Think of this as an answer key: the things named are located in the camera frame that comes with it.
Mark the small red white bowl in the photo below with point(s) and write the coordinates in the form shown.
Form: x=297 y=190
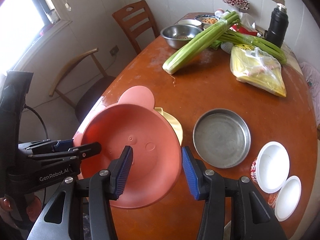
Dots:
x=285 y=201

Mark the large red white bowl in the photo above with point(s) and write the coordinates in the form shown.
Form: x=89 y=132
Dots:
x=270 y=169

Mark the green scallion bunch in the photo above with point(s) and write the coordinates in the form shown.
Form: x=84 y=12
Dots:
x=239 y=38

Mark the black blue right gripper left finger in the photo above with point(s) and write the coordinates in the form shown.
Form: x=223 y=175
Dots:
x=62 y=218

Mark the plastic bag of yellow noodles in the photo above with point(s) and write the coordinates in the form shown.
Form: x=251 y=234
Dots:
x=258 y=68

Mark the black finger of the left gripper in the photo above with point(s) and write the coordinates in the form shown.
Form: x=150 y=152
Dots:
x=86 y=151

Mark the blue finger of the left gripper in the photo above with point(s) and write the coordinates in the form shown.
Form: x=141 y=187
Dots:
x=64 y=144

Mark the curved wooden chair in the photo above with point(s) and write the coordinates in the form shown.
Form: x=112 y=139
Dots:
x=90 y=97

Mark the steel mixing bowl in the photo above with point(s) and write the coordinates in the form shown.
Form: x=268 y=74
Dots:
x=176 y=36

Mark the person's hand red nails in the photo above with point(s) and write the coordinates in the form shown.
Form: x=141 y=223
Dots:
x=33 y=210

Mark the slatted wooden chair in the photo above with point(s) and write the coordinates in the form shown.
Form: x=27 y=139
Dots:
x=134 y=19

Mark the pink bear-shaped plate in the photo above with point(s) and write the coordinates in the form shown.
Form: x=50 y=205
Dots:
x=133 y=121

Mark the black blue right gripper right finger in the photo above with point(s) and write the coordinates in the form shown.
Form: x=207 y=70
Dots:
x=252 y=218

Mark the round metal pan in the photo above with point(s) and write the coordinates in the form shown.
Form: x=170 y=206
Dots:
x=221 y=138

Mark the celery bunch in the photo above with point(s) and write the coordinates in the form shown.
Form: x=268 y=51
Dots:
x=199 y=43

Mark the patterned bowl with food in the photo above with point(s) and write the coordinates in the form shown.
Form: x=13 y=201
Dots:
x=206 y=19

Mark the black thermos bottle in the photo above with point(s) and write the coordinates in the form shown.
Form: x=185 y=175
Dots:
x=278 y=25

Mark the yellow shell-shaped plate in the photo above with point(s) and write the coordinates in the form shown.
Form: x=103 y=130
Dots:
x=175 y=124

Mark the red bead flower ornament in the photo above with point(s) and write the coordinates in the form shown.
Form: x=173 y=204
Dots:
x=239 y=4

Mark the wall power socket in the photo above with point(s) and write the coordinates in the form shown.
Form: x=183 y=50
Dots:
x=114 y=51

